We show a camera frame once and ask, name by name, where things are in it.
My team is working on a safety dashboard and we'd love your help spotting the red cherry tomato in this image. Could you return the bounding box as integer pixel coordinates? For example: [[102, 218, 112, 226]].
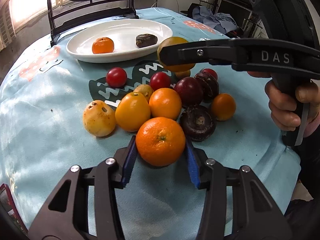
[[106, 67, 127, 88], [150, 72, 171, 91], [201, 68, 218, 81]]

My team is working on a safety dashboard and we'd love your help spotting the dark water chestnut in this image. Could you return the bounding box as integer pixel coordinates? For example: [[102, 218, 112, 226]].
[[179, 105, 216, 142], [195, 72, 219, 103], [136, 34, 158, 48]]

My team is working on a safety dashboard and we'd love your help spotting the yellow-green large fruit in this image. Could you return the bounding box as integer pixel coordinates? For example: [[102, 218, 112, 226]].
[[157, 36, 195, 73]]

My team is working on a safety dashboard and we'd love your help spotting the dark red plum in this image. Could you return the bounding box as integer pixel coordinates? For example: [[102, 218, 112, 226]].
[[174, 77, 203, 108]]

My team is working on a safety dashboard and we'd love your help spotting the small orange fruit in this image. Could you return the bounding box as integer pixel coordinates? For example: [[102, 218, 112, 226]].
[[210, 93, 236, 121], [149, 88, 182, 120]]

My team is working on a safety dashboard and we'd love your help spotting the dark water chestnut front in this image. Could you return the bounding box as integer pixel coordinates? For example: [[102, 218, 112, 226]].
[[179, 105, 216, 142]]

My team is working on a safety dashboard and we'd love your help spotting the small yellow-brown fruit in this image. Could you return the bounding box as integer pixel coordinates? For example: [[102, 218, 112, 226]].
[[134, 85, 153, 102]]

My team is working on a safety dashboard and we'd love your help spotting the yellow pear-like fruit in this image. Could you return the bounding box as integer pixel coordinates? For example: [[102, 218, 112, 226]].
[[82, 100, 116, 137]]

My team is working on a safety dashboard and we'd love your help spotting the large mandarin orange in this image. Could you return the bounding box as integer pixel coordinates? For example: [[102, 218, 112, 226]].
[[92, 37, 114, 54], [136, 117, 186, 167]]

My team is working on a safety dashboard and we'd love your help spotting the orange persimmon tomato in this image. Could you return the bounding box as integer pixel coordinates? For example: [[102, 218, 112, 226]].
[[115, 92, 151, 132]]

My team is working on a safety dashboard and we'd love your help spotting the small yellow round fruit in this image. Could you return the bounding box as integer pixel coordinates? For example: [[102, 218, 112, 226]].
[[175, 70, 191, 80]]

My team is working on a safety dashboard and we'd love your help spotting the right hand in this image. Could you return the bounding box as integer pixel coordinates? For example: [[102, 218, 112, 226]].
[[247, 71, 320, 138]]

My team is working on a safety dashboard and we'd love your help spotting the blue clothes pile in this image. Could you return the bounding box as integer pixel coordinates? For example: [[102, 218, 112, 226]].
[[192, 6, 238, 35]]

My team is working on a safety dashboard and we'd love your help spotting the black equipment shelf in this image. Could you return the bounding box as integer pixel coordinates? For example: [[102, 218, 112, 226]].
[[212, 0, 263, 37]]

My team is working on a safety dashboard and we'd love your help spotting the red smartphone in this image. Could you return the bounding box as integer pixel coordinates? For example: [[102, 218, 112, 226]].
[[0, 184, 28, 235]]

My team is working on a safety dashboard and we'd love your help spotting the white oval plate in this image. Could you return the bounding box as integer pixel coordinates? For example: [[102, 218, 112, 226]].
[[66, 19, 173, 63]]

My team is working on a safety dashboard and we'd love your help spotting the light blue tablecloth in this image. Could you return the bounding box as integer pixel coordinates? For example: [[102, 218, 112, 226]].
[[1, 30, 300, 239]]

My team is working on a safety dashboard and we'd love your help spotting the left striped curtain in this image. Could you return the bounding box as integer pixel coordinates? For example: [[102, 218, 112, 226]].
[[0, 4, 16, 50]]

